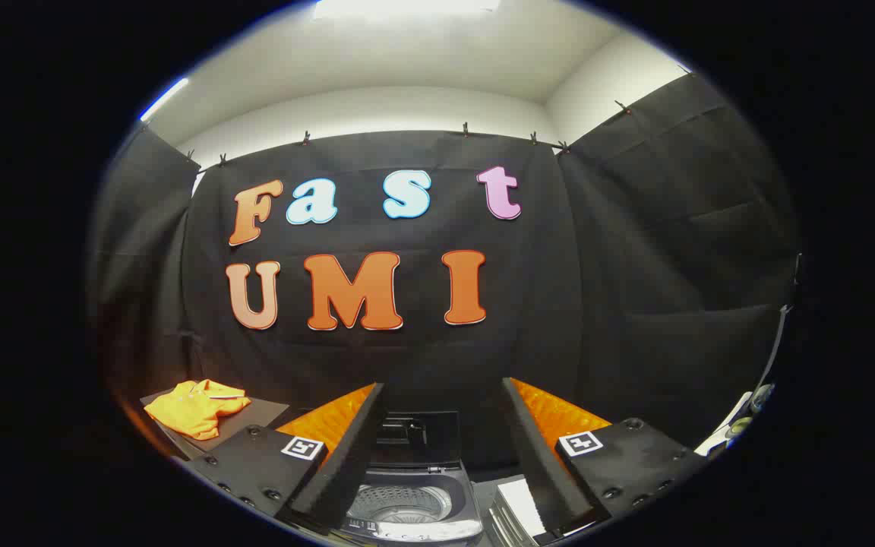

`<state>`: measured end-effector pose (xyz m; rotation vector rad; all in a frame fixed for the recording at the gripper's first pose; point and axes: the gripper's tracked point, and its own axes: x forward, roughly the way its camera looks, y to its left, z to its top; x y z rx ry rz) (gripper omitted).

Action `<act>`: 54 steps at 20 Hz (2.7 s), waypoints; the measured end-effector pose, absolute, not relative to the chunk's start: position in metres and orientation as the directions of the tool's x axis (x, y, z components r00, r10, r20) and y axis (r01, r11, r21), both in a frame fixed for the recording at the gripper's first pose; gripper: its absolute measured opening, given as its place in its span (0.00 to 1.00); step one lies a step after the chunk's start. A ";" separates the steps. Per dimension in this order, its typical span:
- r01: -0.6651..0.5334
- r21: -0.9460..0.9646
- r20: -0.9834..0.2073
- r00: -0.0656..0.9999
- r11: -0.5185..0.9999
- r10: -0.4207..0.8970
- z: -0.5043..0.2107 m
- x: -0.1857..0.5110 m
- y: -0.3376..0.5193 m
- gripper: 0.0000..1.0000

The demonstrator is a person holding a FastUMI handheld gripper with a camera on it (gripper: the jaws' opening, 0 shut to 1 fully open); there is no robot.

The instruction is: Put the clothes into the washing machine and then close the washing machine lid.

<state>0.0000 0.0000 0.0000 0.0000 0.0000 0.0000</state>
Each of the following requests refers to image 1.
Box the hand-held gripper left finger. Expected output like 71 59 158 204
183 382 387 533

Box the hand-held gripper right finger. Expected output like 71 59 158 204
502 376 706 534

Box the grey top-load washing machine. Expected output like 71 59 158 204
343 462 485 545

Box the yellow polo shirt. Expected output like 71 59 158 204
144 380 251 441

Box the black backdrop cloth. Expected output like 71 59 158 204
88 72 803 472

